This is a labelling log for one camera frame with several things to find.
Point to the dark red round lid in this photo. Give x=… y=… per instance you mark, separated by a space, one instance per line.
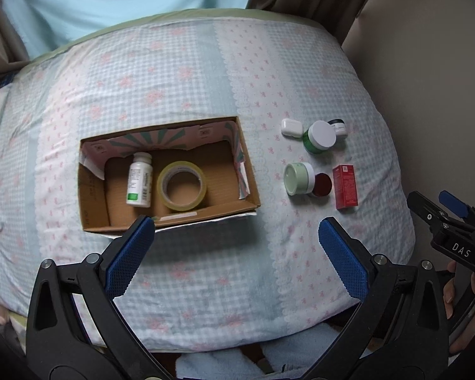
x=323 y=185

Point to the clear packing tape roll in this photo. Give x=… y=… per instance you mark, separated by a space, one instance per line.
x=164 y=198

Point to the checkered floral quilt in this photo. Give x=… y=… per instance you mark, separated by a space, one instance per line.
x=182 y=71

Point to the small dark jar white label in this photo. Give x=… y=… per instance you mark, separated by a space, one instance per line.
x=340 y=128

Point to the cardboard box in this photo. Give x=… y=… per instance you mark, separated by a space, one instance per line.
x=221 y=174

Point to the green jar with white lid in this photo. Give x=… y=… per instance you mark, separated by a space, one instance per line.
x=320 y=134

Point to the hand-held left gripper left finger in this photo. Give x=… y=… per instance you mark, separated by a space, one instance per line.
x=130 y=259

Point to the light blue cloth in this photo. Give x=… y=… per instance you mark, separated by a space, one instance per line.
x=103 y=0

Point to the light blue towel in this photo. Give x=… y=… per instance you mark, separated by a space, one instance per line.
x=229 y=358

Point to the white earbuds case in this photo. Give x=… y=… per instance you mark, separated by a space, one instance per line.
x=291 y=128

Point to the beige curtain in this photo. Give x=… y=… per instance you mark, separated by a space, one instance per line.
x=4 y=39

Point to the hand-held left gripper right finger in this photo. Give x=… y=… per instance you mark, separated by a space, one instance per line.
x=343 y=262

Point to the white pill bottle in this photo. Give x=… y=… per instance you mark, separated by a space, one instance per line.
x=139 y=178

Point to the pale green cream jar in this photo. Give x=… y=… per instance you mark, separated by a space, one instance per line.
x=297 y=178

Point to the red carton box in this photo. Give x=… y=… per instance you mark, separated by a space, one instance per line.
x=345 y=186

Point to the person's right hand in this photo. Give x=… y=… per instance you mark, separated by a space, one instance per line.
x=449 y=293

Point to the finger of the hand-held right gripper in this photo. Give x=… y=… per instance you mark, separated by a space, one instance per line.
x=453 y=202
x=423 y=208

